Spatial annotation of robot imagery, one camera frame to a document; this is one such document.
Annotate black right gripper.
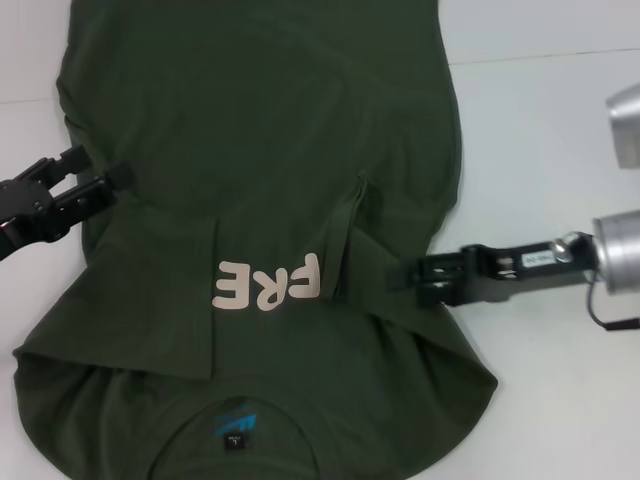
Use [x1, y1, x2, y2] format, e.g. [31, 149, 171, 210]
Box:
[389, 241, 599, 308]

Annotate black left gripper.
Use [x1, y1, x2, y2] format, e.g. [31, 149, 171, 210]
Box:
[0, 144, 136, 262]

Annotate dark green FREE! T-shirt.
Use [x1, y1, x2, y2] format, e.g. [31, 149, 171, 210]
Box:
[12, 0, 500, 480]

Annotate silver round connector plug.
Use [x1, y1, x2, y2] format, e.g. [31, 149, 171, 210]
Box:
[549, 230, 594, 264]

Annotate dark gripper cable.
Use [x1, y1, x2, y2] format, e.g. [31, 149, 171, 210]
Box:
[584, 282, 640, 332]

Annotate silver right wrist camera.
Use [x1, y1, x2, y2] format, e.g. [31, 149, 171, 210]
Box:
[604, 82, 640, 171]

